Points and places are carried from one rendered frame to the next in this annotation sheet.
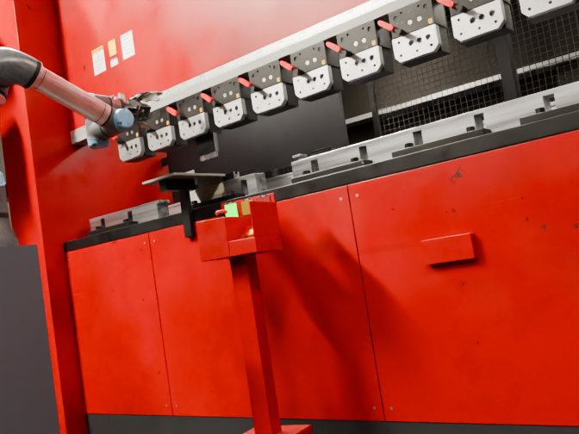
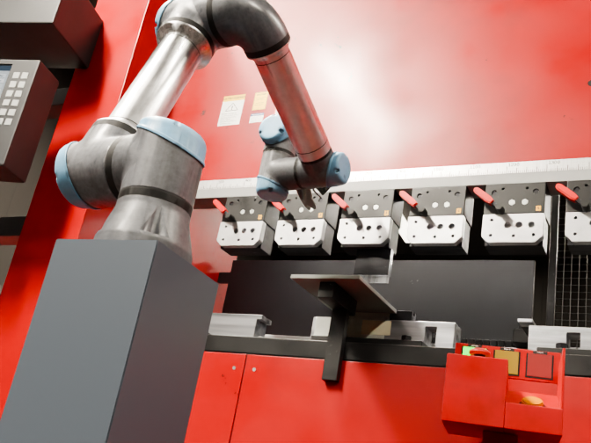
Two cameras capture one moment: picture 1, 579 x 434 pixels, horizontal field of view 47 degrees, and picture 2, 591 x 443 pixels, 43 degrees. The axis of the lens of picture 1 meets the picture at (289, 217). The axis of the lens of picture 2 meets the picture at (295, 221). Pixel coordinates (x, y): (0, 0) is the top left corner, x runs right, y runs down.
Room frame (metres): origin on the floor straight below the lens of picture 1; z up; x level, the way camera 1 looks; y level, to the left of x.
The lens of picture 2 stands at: (0.76, 0.78, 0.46)
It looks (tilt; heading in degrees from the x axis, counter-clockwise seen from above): 22 degrees up; 352
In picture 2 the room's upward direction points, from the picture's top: 10 degrees clockwise
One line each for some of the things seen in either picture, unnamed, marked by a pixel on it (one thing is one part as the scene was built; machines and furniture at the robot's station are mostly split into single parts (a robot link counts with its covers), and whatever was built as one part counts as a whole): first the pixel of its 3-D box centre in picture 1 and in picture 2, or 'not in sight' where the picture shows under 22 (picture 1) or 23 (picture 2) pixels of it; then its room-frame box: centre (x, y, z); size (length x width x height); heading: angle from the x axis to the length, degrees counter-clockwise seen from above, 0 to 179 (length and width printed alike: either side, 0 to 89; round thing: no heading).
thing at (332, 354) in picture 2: (180, 208); (332, 333); (2.47, 0.40, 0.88); 0.14 x 0.04 x 0.22; 142
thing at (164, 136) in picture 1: (165, 129); (307, 224); (2.76, 0.46, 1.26); 0.15 x 0.09 x 0.17; 52
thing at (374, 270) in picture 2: (208, 146); (373, 266); (2.62, 0.28, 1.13); 0.10 x 0.02 x 0.10; 52
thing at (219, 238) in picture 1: (238, 226); (504, 385); (2.04, 0.16, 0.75); 0.20 x 0.16 x 0.18; 63
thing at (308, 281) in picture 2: (184, 179); (345, 294); (2.51, 0.37, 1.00); 0.26 x 0.18 x 0.01; 142
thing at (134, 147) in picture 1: (135, 140); (248, 225); (2.88, 0.62, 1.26); 0.15 x 0.09 x 0.17; 52
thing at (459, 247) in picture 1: (448, 249); not in sight; (1.86, -0.43, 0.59); 0.15 x 0.02 x 0.07; 52
